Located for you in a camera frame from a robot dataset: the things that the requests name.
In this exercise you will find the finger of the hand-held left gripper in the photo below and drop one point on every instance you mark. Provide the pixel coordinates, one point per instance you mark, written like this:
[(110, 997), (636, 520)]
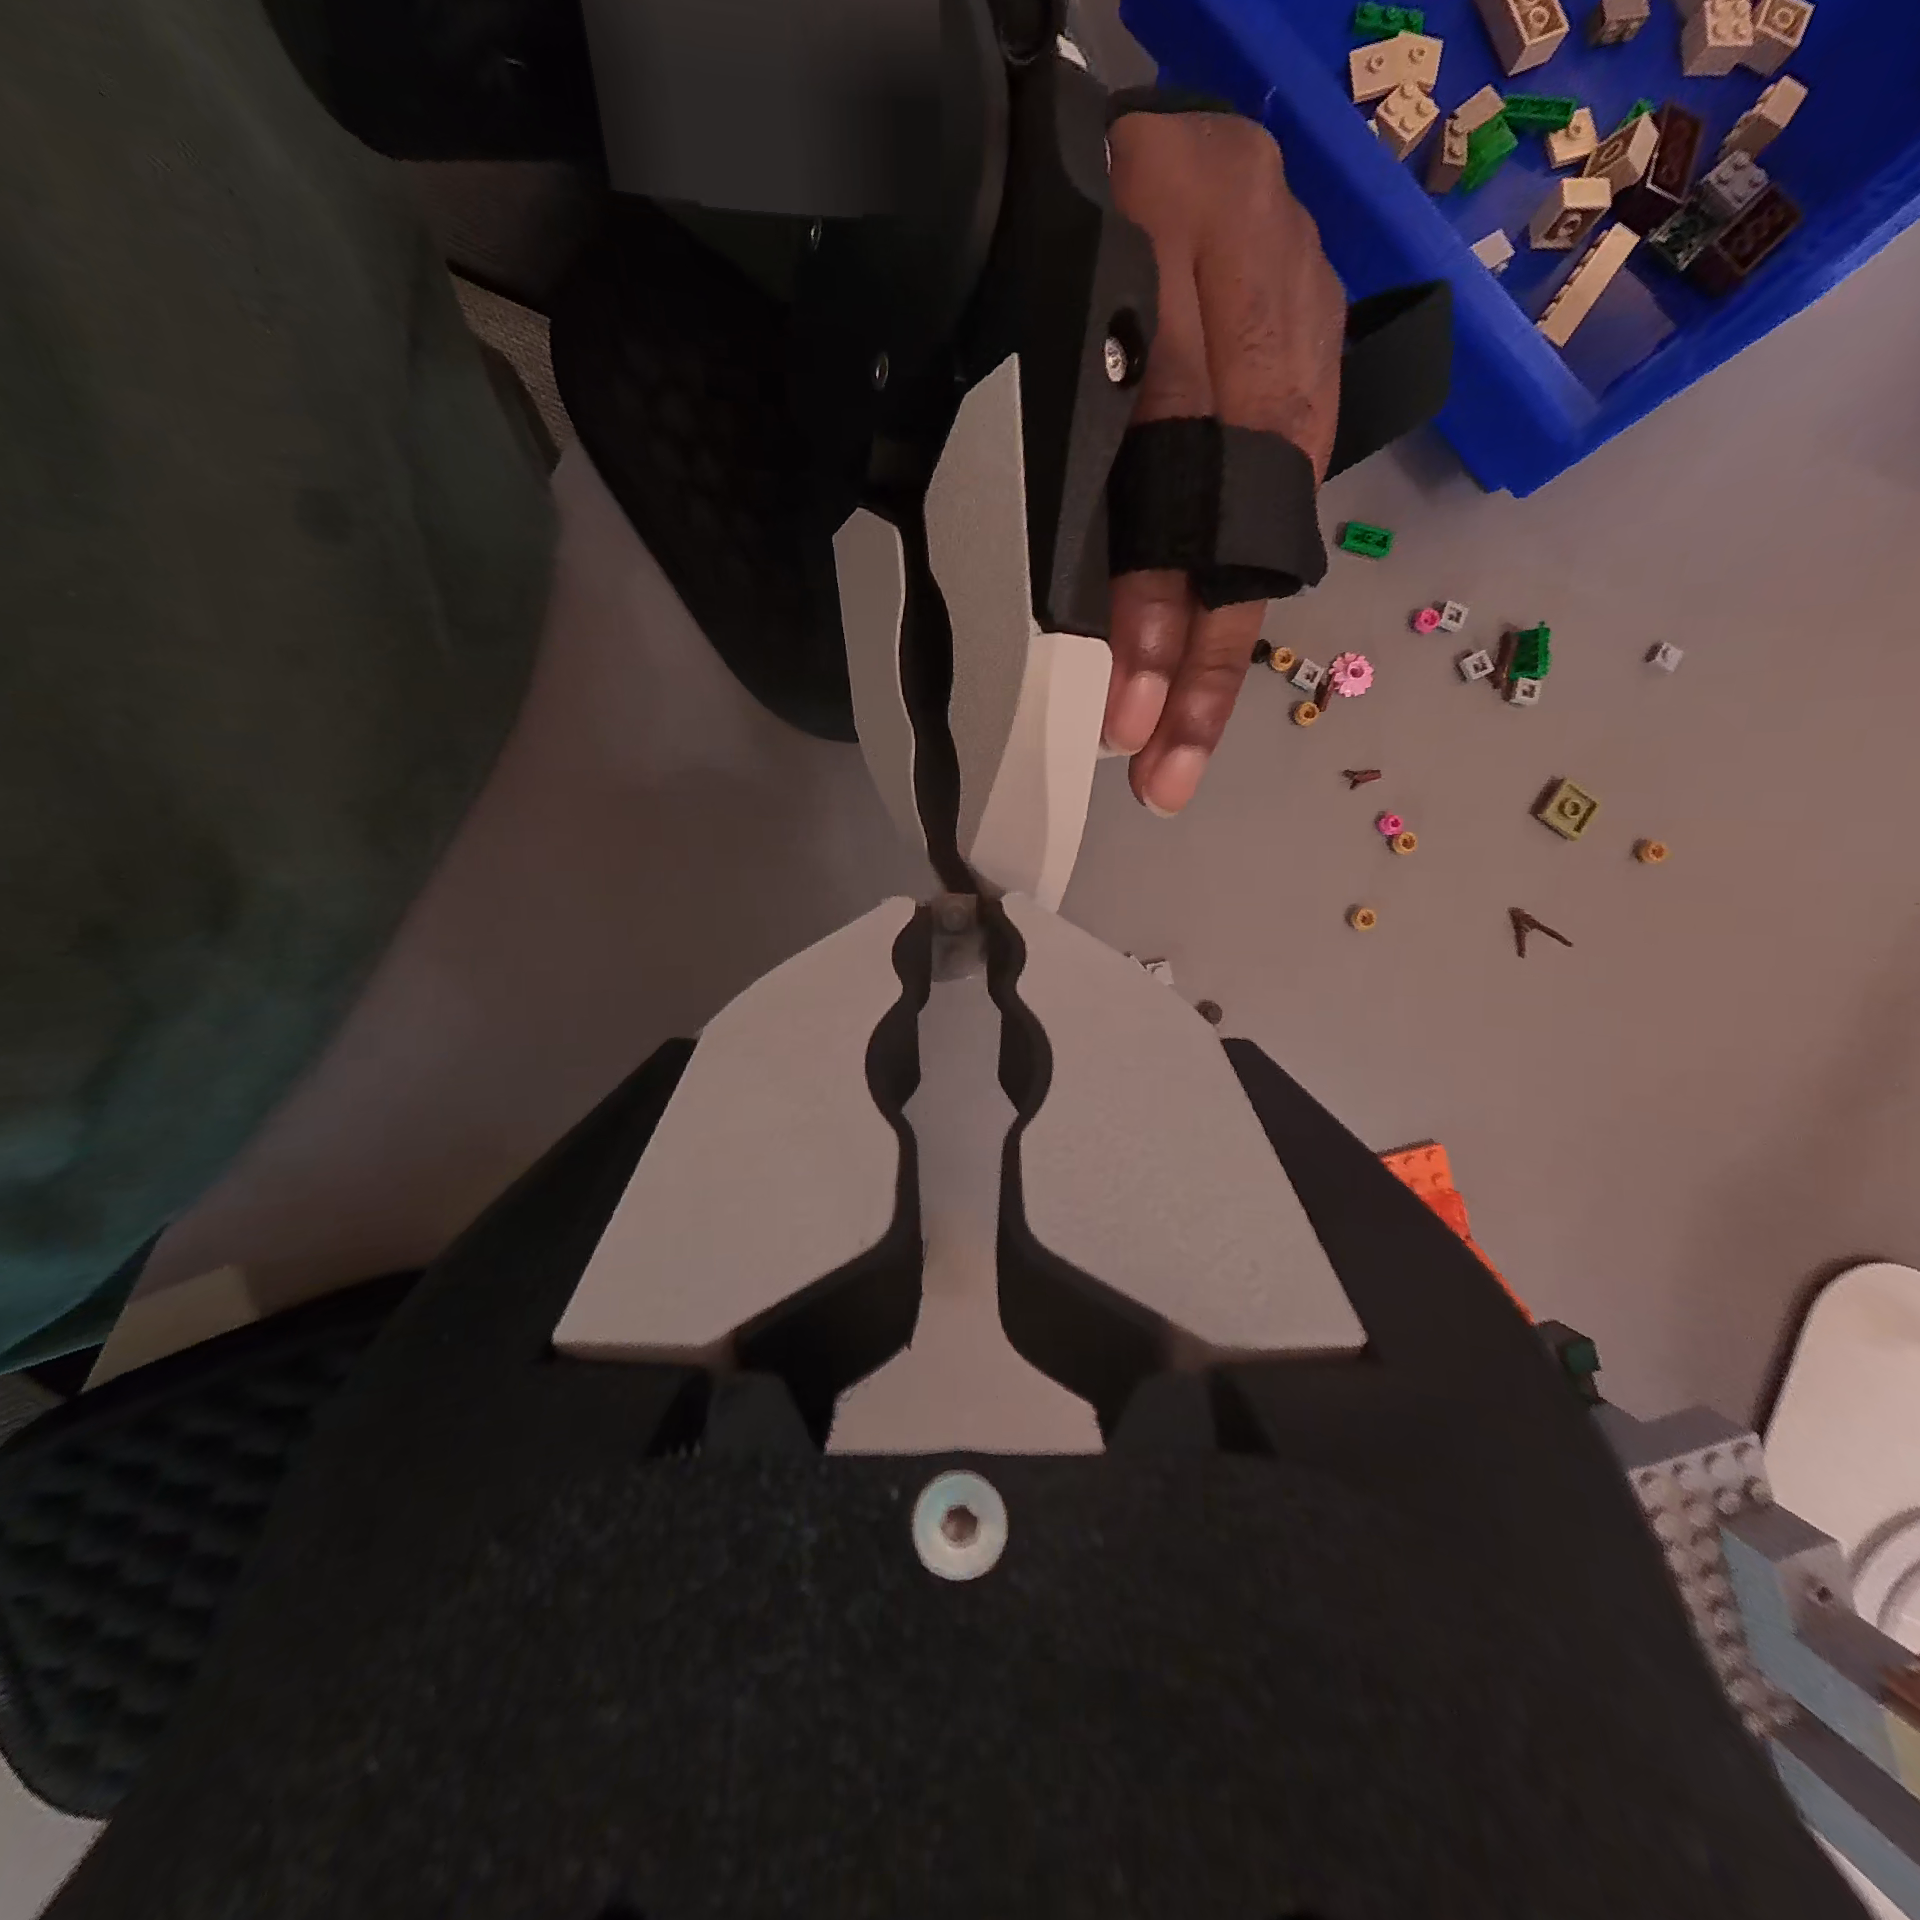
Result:
[(879, 674), (983, 629)]

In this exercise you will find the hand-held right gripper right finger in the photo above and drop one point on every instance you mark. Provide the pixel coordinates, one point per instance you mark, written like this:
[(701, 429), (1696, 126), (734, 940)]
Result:
[(1186, 1170)]

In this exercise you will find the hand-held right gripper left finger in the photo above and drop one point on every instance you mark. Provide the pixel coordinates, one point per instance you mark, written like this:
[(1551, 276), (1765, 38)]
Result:
[(734, 1170)]

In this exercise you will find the small grey brick assembly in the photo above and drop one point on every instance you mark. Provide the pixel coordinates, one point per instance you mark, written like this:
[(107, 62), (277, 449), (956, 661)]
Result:
[(956, 922)]

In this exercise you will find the grey desk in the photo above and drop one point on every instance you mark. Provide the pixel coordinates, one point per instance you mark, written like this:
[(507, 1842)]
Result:
[(1651, 1049)]

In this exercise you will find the person's left hand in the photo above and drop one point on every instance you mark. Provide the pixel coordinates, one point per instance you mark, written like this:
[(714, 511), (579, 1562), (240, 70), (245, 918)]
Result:
[(1245, 300)]

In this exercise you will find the green flat plate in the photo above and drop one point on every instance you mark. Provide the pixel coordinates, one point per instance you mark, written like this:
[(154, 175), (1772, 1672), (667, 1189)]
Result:
[(1366, 538)]

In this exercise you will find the pink flower piece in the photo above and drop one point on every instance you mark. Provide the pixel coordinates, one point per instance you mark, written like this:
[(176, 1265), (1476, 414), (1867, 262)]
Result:
[(1350, 674)]

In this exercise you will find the large brown branch piece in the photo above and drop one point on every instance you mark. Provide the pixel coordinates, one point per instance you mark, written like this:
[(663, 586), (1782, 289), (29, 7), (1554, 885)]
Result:
[(1532, 932)]

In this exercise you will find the blue plastic bin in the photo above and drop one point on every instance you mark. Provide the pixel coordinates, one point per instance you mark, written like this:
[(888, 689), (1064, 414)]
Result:
[(1501, 412)]

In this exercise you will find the olive square plate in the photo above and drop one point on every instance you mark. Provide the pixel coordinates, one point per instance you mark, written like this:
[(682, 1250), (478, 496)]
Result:
[(1565, 807)]

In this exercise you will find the pile of loose bricks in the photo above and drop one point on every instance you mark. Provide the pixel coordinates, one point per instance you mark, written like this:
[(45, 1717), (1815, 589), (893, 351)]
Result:
[(1590, 149)]

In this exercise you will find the green leaf piece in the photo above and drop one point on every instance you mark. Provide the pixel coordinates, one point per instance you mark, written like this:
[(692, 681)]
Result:
[(1532, 647)]

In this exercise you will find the multicoloured brick model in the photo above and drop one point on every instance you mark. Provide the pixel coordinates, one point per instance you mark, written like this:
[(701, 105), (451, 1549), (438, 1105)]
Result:
[(1710, 1500)]

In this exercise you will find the green sweatshirt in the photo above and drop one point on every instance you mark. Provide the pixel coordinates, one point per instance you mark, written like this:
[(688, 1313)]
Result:
[(224, 599)]

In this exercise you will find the white rounded object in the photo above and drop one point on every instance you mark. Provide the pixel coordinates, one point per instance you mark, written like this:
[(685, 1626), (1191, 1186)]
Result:
[(1862, 1349)]

